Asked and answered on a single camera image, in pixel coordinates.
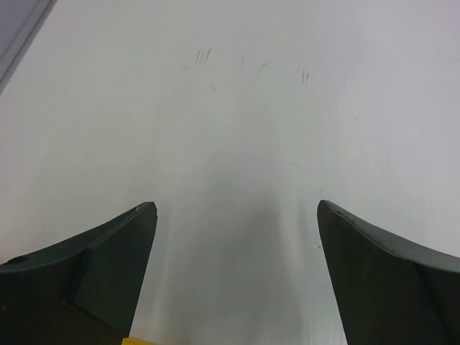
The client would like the yellow printed cloth placemat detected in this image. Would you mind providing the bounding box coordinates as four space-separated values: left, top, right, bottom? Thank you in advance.
121 338 143 345

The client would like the aluminium frame post left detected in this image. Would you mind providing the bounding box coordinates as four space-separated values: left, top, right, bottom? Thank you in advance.
1 0 56 91

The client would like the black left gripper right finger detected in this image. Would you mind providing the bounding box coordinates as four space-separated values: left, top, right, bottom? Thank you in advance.
317 200 459 344

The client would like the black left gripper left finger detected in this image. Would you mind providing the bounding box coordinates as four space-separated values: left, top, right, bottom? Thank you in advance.
1 202 157 344

